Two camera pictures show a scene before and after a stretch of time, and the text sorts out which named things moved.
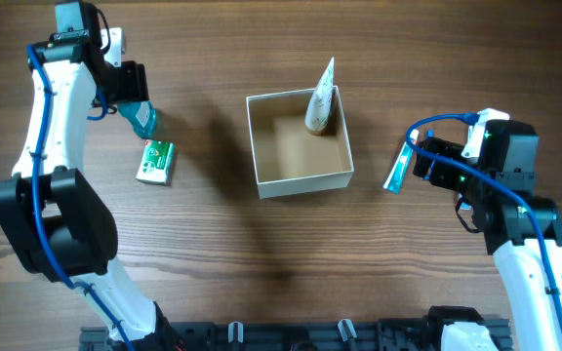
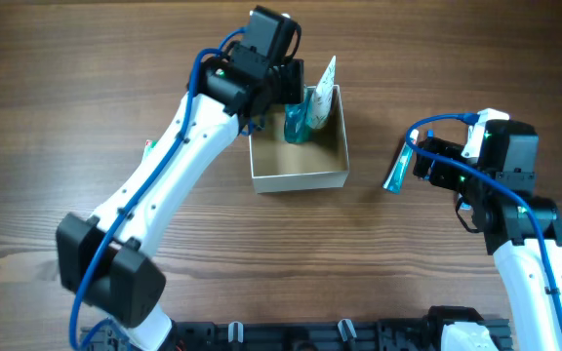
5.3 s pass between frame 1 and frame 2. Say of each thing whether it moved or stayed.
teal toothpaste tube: stayed
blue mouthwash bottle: moved
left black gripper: moved
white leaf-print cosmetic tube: stayed
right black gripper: stayed
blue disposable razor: stayed
